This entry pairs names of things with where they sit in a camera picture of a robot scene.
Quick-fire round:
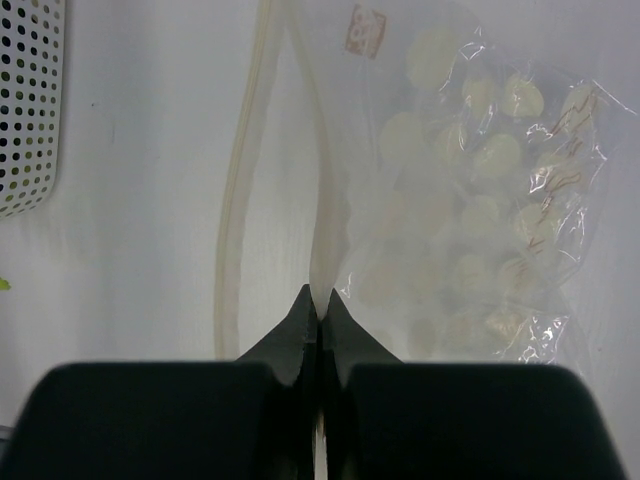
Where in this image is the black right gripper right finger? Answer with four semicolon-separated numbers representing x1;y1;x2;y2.
321;294;626;479

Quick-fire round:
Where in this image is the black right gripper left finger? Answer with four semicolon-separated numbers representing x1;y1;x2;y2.
9;287;318;479

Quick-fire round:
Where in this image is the clear zip top bag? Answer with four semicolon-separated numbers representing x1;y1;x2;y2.
214;1;631;368

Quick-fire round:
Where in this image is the white perforated basket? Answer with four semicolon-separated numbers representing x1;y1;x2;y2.
0;0;66;219

